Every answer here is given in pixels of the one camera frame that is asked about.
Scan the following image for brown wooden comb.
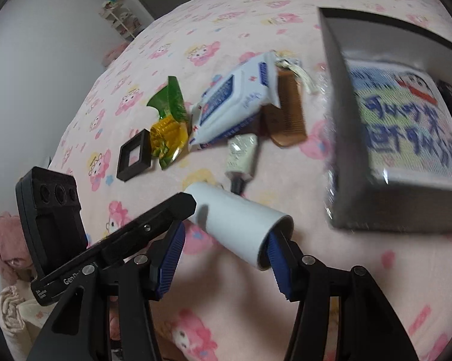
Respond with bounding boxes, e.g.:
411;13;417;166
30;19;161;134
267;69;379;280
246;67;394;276
263;67;308;147

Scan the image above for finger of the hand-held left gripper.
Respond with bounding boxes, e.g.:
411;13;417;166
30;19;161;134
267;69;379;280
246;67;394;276
97;192;197;267

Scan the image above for white cylindrical tube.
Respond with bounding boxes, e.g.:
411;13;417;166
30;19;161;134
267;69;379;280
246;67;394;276
183;181;295;272

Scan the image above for white and blue wipes packet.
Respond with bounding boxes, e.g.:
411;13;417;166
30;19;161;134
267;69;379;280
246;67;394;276
188;52;283;150

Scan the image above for white shelf rack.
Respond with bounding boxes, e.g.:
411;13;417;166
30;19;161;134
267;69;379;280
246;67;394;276
98;0;144;42

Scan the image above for small black square box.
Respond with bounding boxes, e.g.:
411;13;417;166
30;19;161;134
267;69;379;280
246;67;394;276
117;129;153;181

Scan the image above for pink printed blanket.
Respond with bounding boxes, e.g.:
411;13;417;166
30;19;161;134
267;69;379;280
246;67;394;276
34;0;452;361

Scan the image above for cartoon printed packet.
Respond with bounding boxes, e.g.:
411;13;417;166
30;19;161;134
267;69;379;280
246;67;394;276
346;60;452;187

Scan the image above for grey storage box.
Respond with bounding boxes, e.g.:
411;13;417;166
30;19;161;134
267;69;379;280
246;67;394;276
318;7;452;234

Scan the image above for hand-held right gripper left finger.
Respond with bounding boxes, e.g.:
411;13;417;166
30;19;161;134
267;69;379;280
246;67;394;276
26;220;187;361

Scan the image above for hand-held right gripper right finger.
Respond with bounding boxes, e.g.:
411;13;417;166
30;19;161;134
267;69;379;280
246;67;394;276
267;229;424;361

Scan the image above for cream tube with black cap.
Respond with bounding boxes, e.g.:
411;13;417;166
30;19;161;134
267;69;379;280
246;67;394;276
225;133;260;195

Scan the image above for green yellow corn packet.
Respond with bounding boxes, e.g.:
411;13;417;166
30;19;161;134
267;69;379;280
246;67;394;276
147;76;191;170

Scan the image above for pink plush toy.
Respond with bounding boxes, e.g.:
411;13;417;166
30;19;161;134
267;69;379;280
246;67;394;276
0;212;34;282

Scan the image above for cream cloth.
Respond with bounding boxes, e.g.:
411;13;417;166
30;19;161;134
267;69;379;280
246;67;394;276
0;285;53;361

